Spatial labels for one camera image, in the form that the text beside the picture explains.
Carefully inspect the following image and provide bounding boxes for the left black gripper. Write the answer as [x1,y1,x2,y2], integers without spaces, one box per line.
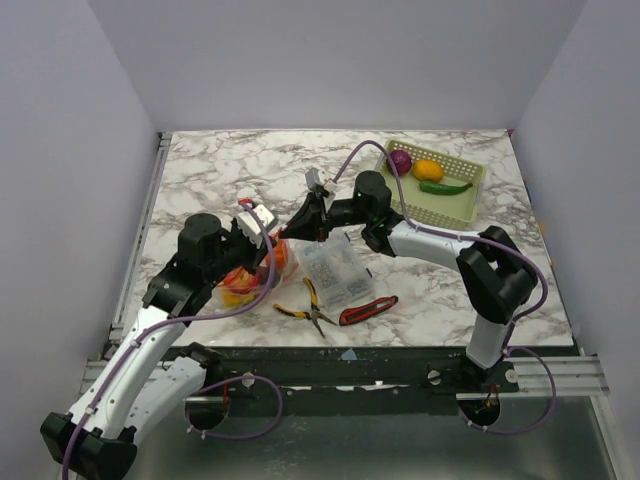
[206,217,279,283]

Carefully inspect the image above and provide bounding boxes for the clear zip top bag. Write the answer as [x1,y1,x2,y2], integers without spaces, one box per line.
[215,233,298,309]

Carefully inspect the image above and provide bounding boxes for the orange toy pumpkin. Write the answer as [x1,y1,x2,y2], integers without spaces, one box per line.
[261,240,291,272]

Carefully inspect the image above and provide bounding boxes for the red toy apple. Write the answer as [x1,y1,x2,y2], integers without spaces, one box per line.
[223,268,261,295]

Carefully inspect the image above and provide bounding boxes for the yellow toy bell pepper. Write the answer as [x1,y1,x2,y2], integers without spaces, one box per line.
[221,288,256,309]

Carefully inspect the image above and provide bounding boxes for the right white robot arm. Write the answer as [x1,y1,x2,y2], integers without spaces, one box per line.
[280,168,537,392]

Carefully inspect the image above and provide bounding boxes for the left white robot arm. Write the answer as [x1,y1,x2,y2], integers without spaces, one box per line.
[40,203,277,479]

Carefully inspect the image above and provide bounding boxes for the clear plastic parts box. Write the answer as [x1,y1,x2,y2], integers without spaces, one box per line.
[294,230,374,310]

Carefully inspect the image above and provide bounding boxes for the red black utility knife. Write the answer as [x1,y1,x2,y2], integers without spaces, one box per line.
[338,295,399,327]

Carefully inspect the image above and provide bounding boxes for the purple toy onion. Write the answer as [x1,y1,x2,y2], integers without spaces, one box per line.
[387,149,413,176]

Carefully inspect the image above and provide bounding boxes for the beige perforated plastic basket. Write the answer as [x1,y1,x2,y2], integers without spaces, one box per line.
[385,139,486,230]

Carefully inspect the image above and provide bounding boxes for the orange toy lemon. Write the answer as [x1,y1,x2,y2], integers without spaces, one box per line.
[412,160,444,183]

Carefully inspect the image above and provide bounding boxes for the green toy chili pepper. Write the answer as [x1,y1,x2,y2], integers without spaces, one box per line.
[419,181,473,196]

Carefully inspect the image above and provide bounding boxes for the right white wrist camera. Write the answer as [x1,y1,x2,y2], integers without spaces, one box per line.
[305,167,337,201]

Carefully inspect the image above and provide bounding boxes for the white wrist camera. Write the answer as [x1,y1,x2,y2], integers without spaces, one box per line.
[305,167,337,201]
[235,198,278,247]

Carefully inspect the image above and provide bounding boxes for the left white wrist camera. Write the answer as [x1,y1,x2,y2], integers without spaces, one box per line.
[235,198,278,247]

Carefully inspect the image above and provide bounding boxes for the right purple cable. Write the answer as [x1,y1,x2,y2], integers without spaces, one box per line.
[324,140,557,436]

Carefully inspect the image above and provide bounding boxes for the purple cable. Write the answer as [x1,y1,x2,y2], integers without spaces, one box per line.
[324,140,557,436]
[62,199,284,480]

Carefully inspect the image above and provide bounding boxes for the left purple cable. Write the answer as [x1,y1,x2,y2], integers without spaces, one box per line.
[62,199,284,480]

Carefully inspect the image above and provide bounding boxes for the yellow handled pliers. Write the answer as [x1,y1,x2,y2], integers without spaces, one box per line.
[273,277,337,339]

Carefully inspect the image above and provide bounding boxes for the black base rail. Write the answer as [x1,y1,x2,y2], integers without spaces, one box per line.
[165,344,519,423]

